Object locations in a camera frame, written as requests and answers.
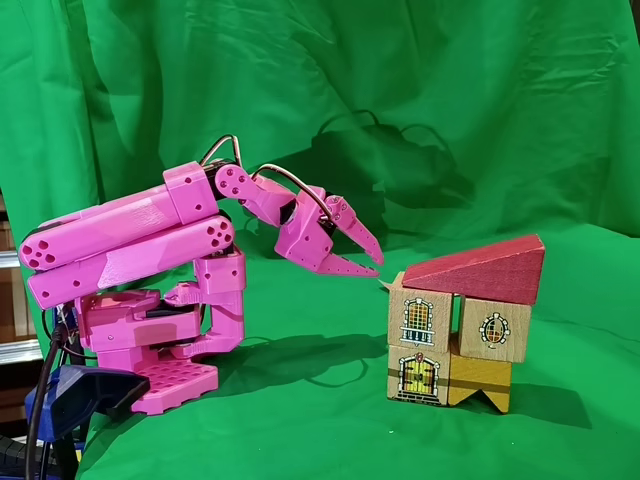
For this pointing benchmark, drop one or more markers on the wooden cube balcony window print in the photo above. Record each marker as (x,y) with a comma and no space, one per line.
(420,320)

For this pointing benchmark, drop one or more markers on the blue and black clamp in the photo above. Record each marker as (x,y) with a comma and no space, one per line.
(85,395)

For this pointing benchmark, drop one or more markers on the wooden cube door print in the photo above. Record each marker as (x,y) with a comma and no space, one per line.
(417,375)

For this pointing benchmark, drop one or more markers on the black rubber tyre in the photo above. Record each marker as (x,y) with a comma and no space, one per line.
(10,450)

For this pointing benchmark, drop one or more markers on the yellow notched wooden block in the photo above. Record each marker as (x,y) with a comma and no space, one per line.
(480,377)

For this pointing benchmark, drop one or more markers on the red wedge roof block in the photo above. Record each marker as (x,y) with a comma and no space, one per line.
(490,280)

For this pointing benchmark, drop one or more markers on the brown wooden furniture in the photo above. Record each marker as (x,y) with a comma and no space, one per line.
(10,305)

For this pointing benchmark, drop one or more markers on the aluminium ladder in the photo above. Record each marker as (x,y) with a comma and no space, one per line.
(7,260)

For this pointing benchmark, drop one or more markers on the wooden cube round window print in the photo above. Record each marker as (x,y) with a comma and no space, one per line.
(495,332)

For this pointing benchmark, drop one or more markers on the green cloth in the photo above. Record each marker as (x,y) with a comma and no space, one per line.
(300,440)

